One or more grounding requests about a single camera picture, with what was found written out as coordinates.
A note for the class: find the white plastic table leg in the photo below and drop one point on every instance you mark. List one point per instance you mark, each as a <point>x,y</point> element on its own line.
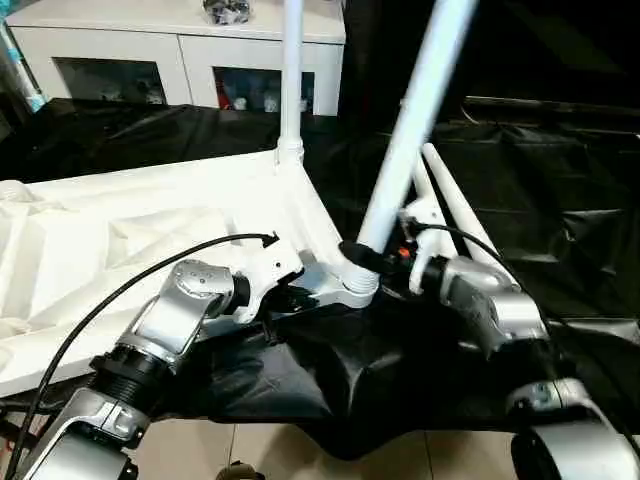
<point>425,185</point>
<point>291,75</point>
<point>460,205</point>
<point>415,115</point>

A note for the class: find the dark rounded robot body part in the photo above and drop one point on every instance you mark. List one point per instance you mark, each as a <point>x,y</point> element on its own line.
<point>240,472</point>

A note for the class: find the black backdrop cloth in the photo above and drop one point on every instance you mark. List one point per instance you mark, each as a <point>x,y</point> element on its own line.
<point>525,45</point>

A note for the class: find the white cabinet with glass doors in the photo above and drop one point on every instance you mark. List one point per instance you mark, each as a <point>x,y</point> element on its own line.
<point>125,40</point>

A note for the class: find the blue white wrapped roll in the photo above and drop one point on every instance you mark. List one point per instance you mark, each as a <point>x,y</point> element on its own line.
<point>25,75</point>

